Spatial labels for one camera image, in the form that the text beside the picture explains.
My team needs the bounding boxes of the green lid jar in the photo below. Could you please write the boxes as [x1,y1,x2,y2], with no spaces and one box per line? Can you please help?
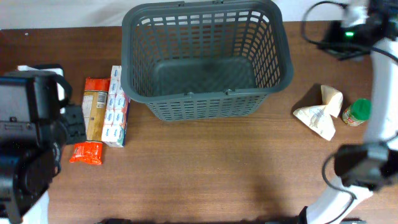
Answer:
[342,98,371,126]

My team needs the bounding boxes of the black cable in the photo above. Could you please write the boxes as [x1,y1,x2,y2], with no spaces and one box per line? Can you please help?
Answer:
[300,0,398,63]

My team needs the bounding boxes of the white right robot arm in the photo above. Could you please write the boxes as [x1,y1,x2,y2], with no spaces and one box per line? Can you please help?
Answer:
[297,1,397,223]

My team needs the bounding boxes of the grey plastic basket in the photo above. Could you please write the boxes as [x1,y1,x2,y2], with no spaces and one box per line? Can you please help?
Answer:
[121,1,294,121]

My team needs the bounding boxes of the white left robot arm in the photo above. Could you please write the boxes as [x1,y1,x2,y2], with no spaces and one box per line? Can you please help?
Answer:
[1,68,86,223]

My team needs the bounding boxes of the cream crumpled paper bag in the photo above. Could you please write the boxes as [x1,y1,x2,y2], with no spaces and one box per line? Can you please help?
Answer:
[293,85,343,141]

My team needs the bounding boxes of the tissue pack multipack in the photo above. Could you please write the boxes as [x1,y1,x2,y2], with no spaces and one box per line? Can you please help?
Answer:
[101,65,130,147]

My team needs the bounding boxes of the orange spaghetti packet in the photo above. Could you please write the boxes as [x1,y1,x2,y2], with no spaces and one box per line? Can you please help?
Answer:
[69,78,110,165]

